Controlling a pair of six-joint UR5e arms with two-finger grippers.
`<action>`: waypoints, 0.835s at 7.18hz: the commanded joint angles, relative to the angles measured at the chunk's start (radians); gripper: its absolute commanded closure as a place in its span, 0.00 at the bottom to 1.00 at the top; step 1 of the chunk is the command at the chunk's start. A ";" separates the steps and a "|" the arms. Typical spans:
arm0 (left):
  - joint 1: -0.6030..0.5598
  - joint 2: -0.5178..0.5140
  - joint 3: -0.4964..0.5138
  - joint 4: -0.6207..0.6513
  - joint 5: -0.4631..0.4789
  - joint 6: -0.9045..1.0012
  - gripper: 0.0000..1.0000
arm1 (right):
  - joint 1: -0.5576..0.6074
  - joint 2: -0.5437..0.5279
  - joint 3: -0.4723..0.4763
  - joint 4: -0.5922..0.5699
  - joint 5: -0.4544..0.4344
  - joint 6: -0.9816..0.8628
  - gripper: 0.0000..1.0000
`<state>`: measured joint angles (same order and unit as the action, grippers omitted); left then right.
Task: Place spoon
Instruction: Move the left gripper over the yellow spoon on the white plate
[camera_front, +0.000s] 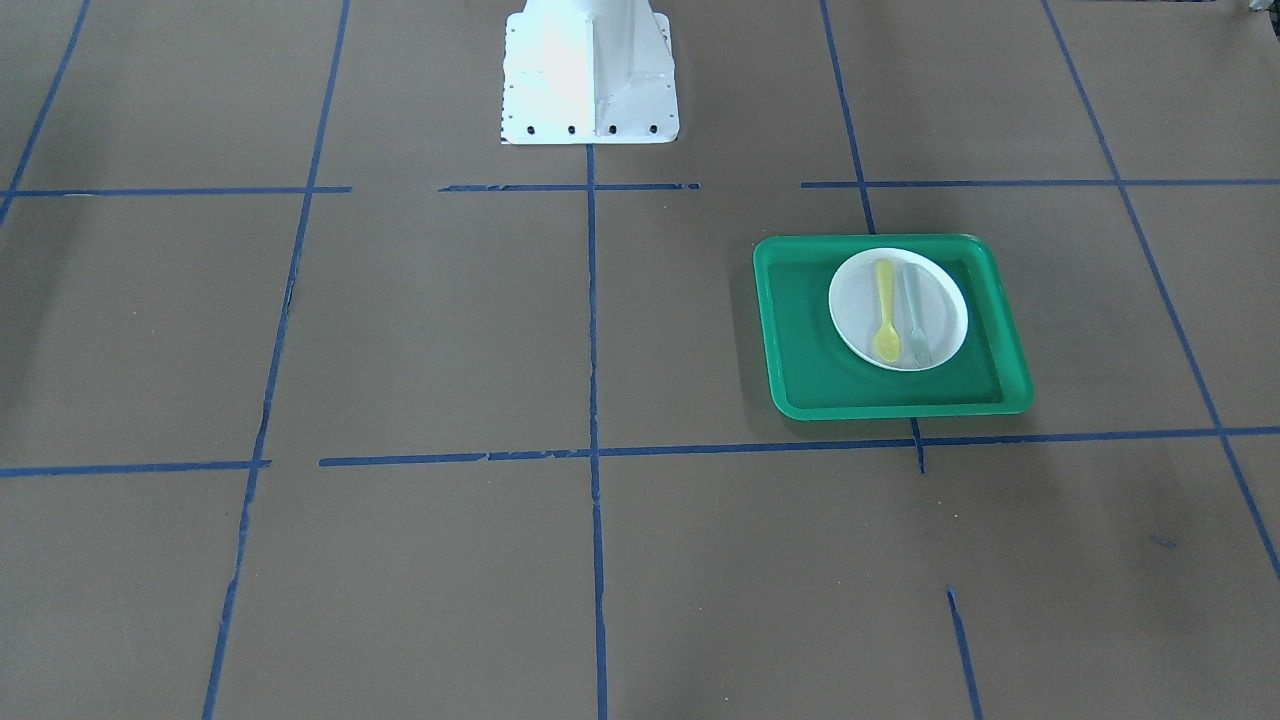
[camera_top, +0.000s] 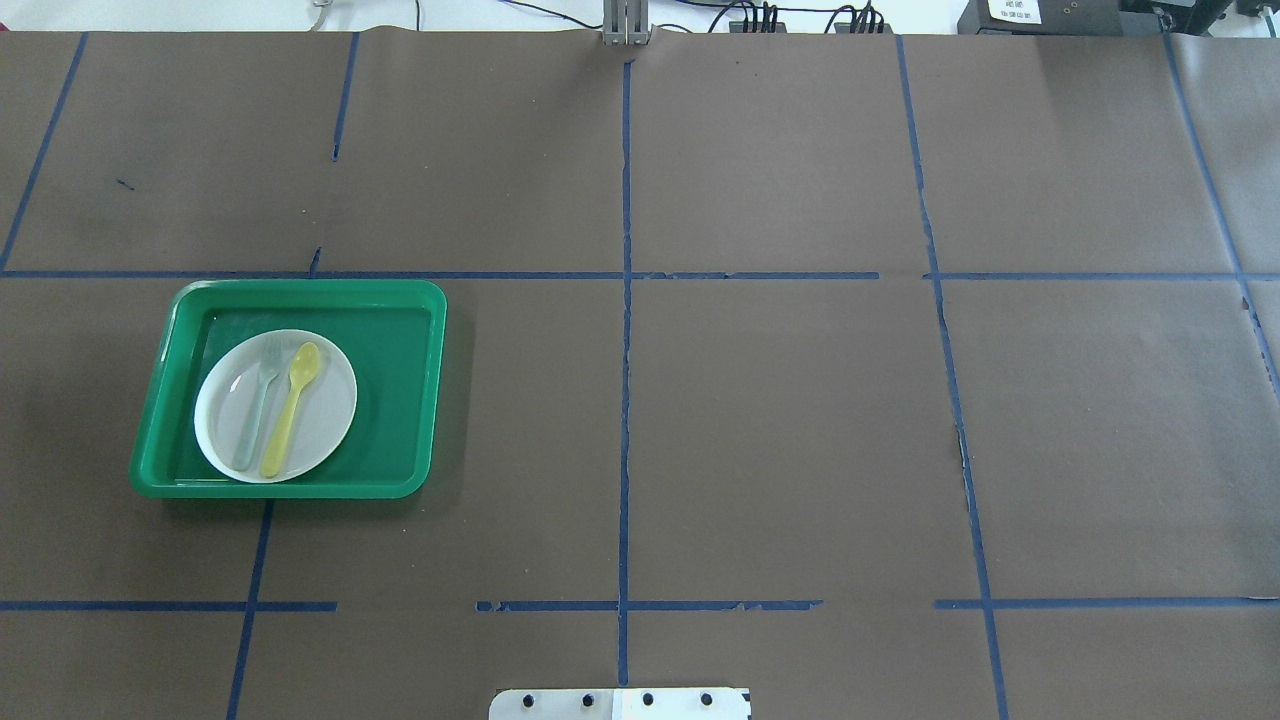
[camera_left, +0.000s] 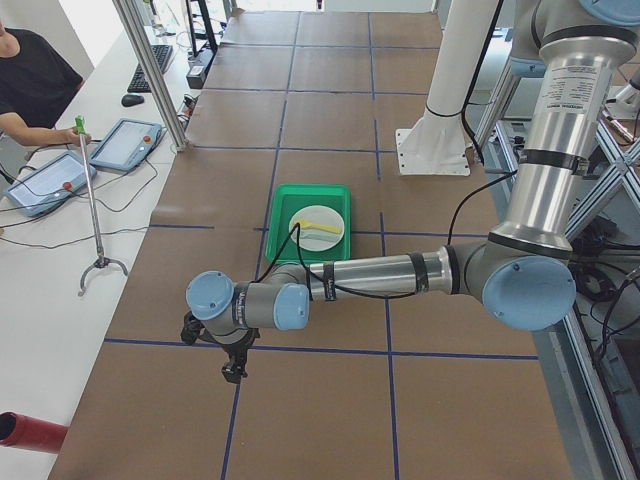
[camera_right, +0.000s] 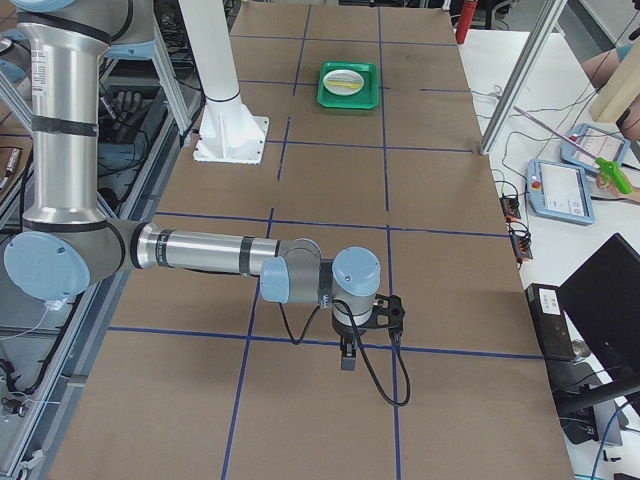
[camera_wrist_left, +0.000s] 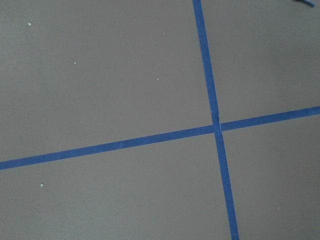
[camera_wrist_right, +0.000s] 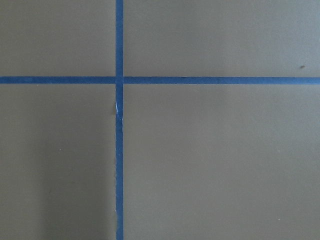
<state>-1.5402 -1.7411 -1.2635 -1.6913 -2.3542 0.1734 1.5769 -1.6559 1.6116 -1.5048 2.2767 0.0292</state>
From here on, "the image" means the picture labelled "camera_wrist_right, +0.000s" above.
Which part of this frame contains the brown paper table cover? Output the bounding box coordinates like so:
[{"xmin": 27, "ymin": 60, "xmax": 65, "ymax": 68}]
[{"xmin": 0, "ymin": 0, "xmax": 320, "ymax": 240}]

